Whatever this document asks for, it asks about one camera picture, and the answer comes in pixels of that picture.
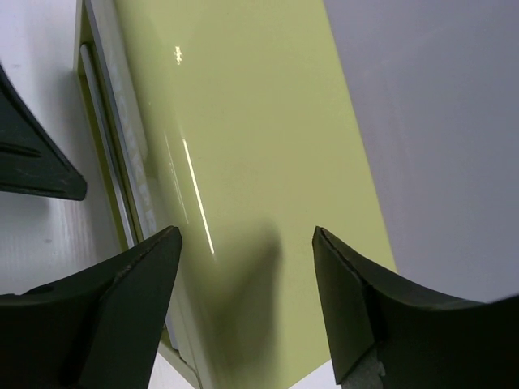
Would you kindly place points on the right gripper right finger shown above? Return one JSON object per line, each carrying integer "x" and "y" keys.
{"x": 385, "y": 331}

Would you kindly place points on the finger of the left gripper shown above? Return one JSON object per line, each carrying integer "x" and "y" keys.
{"x": 31, "y": 162}

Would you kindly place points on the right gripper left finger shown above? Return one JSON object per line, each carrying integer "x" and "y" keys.
{"x": 99, "y": 328}

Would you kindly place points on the drawer of chest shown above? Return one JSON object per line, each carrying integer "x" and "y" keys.
{"x": 114, "y": 117}

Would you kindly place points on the green metal drawer chest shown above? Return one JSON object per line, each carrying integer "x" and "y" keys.
{"x": 252, "y": 144}

